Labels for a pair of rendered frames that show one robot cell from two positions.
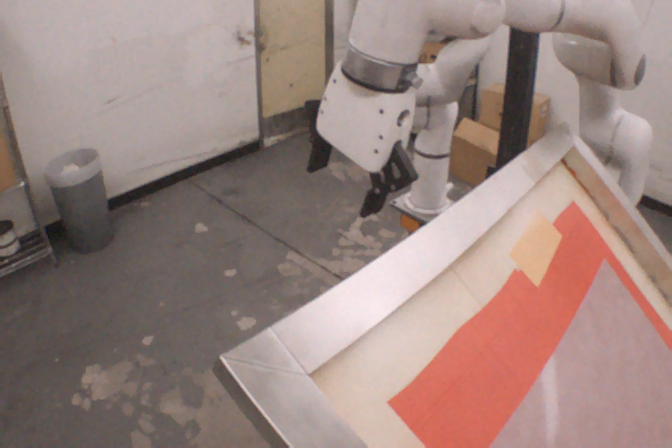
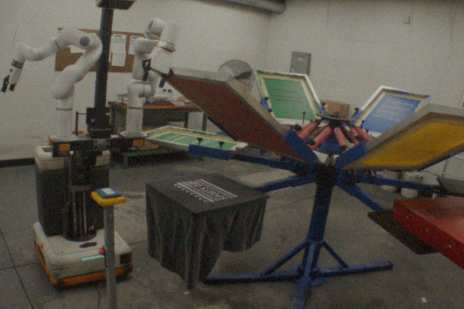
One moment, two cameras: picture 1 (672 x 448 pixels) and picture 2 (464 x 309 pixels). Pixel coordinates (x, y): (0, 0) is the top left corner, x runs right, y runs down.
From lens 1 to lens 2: 161 cm
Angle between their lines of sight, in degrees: 82
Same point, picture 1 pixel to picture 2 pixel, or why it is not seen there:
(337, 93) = (160, 54)
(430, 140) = (69, 101)
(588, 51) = (152, 45)
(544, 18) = not seen: hidden behind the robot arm
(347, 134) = (162, 65)
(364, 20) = (173, 36)
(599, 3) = not seen: hidden behind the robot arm
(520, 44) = (105, 50)
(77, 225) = not seen: outside the picture
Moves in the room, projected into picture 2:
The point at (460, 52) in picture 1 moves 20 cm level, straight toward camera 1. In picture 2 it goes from (94, 55) to (124, 57)
